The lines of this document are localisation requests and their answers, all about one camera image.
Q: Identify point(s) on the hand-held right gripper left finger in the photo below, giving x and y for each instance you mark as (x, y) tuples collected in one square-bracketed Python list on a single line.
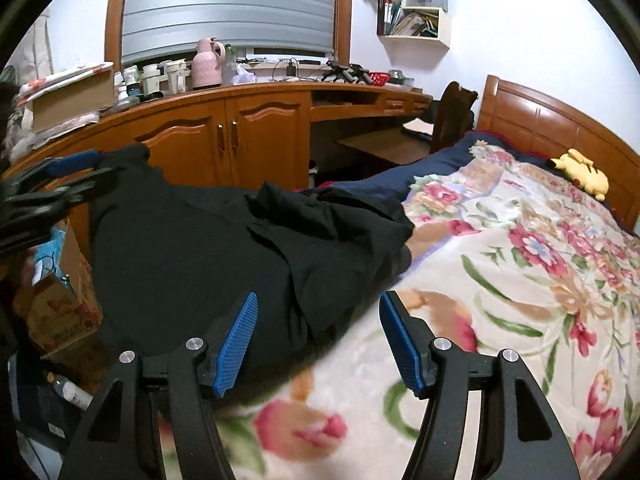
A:
[(235, 345)]

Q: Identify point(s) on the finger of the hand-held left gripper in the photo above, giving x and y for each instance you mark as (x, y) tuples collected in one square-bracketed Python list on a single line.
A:
[(75, 161), (75, 187)]

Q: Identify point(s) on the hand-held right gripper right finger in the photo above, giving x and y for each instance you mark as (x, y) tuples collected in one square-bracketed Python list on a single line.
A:
[(402, 345)]

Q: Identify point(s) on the black coat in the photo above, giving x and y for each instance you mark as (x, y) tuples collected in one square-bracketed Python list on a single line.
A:
[(200, 260)]

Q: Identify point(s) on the plain cardboard box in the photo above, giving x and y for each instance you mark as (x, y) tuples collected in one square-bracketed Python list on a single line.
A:
[(70, 100)]

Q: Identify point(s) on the floral folded cloth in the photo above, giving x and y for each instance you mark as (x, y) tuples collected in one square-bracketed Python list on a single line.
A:
[(60, 76)]

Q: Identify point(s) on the printed cardboard box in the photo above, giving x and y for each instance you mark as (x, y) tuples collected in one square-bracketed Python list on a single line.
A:
[(60, 310)]

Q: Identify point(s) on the floral blanket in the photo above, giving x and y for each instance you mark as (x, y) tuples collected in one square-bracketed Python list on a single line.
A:
[(500, 285)]

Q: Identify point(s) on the wooden desk cabinet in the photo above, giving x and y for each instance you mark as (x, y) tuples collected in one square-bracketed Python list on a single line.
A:
[(190, 135)]

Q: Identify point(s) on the pink thermos jug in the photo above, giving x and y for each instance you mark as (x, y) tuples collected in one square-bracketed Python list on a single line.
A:
[(207, 65)]

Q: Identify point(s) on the plastic bottle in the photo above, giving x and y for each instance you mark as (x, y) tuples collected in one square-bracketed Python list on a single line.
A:
[(72, 391)]

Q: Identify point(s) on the navy quilt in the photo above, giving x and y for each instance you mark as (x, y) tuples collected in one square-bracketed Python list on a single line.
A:
[(390, 172)]

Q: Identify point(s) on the clear bottle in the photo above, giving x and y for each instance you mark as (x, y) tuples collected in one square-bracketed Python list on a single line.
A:
[(230, 67)]

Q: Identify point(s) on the crumpled white tissue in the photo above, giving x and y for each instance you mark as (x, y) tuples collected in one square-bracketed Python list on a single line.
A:
[(246, 76)]

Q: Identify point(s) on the grey window blind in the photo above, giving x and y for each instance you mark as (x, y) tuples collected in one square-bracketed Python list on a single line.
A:
[(225, 10)]

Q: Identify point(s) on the dark wooden chair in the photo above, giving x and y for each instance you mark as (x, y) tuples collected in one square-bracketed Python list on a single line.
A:
[(452, 115)]

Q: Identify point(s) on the black power adapter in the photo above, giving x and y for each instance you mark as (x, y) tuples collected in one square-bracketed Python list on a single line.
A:
[(292, 69)]

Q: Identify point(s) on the yellow plush toy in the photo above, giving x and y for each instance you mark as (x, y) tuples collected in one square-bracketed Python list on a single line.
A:
[(585, 172)]

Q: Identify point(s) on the red basket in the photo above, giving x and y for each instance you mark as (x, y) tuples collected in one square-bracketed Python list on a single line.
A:
[(379, 79)]

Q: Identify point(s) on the metal bowl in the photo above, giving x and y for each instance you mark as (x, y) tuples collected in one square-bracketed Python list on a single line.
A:
[(401, 77)]

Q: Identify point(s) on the wooden bed headboard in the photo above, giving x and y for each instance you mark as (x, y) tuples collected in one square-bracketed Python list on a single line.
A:
[(550, 120)]

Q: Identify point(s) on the black tripods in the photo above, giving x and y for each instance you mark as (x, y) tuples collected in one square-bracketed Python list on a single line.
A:
[(347, 72)]

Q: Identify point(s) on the row of books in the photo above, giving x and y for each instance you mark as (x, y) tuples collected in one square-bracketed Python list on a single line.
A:
[(405, 20)]

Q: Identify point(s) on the wooden window frame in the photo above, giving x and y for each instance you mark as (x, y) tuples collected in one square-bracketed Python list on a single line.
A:
[(345, 10)]

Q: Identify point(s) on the white wall shelf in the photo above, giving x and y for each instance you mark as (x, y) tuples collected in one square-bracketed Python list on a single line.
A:
[(442, 27)]

